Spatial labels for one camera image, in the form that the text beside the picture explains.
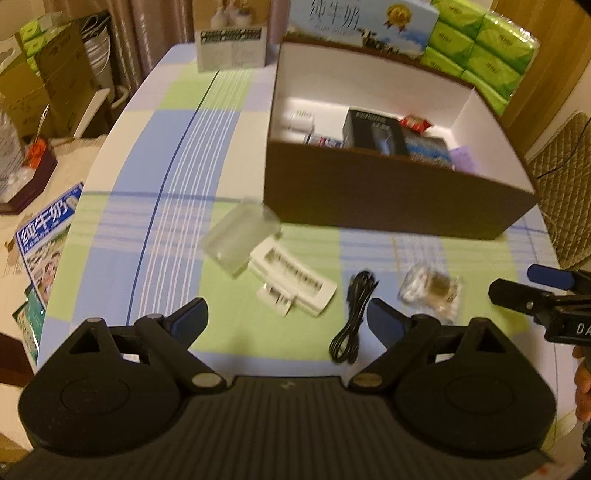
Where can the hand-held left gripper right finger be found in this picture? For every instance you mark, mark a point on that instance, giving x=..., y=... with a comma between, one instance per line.
x=383, y=318

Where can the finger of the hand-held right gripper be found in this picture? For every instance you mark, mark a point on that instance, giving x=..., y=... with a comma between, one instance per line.
x=517, y=295
x=549, y=276

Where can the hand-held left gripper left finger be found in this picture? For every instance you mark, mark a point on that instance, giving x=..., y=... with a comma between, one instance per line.
x=189, y=318

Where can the clear candy packet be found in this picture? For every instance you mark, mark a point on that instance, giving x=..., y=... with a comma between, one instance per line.
x=429, y=286

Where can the clear plastic cover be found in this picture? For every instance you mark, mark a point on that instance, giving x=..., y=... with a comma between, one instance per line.
x=235, y=235

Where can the white plastic case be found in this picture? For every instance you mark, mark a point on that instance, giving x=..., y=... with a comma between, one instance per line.
x=295, y=281

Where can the brown cardboard box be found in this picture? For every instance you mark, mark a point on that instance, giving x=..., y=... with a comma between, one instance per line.
x=369, y=194

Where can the small purple bottle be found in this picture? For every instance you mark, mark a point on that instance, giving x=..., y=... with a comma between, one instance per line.
x=461, y=159

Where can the striped knitted sock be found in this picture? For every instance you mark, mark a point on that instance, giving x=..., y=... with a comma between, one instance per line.
x=429, y=150

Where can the blue label swab box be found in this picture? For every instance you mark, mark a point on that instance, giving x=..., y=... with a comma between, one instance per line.
x=325, y=141

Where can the black shaver box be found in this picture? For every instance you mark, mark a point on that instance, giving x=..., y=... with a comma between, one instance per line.
x=369, y=129

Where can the red snack packet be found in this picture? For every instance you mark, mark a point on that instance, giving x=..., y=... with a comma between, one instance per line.
x=415, y=123

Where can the small white bottle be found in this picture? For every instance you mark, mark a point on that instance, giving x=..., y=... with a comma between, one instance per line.
x=300, y=121

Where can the person's right hand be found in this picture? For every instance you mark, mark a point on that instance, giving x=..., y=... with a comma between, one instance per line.
x=582, y=383

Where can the quilted chair cover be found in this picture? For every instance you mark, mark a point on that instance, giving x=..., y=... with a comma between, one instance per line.
x=563, y=198

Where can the green printed leaflet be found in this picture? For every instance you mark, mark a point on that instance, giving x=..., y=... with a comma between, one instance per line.
x=30, y=323

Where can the flattened blue milk carton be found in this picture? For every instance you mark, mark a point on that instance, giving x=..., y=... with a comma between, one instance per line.
x=46, y=240

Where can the cream embroidered cloth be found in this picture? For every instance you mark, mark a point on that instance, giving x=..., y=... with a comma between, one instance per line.
x=11, y=277

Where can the dark red wooden tray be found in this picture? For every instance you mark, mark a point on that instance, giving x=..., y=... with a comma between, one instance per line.
x=41, y=180

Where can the small orange object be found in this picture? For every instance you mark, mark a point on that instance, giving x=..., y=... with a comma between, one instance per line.
x=37, y=152

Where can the stack of green tissue packs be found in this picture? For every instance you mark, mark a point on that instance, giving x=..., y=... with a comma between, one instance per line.
x=485, y=50

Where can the white plastic bag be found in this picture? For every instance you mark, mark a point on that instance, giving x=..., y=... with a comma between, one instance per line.
x=9, y=157

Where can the metal spoon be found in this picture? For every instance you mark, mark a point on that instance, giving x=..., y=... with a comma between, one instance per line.
x=42, y=122

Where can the large open cardboard carton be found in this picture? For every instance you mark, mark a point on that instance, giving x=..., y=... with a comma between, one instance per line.
x=60, y=87

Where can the white ribbed bin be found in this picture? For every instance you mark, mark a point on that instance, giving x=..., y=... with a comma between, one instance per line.
x=99, y=55

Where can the beige product box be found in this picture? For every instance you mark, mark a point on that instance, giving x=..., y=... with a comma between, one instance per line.
x=231, y=41

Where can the brown curtain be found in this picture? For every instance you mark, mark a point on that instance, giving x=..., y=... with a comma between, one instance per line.
x=152, y=27

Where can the blue milk carton box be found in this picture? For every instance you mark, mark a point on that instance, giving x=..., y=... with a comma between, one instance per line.
x=360, y=23

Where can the green tissue packs in carton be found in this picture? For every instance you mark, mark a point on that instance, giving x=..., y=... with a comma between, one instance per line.
x=39, y=37

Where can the white rail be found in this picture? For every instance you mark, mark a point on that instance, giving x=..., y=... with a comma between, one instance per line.
x=117, y=97

